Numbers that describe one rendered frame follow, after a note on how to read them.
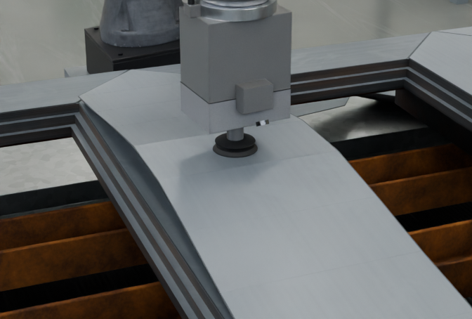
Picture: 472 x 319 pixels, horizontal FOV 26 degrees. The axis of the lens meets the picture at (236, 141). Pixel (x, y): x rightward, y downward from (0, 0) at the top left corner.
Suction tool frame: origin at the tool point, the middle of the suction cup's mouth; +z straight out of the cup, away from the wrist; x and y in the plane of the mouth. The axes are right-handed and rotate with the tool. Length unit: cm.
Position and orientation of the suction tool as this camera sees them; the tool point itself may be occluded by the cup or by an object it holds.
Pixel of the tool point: (234, 159)
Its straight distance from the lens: 98.4
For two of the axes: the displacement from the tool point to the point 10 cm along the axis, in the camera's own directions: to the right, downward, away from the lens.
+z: 0.0, 9.1, 4.1
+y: 8.9, -1.8, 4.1
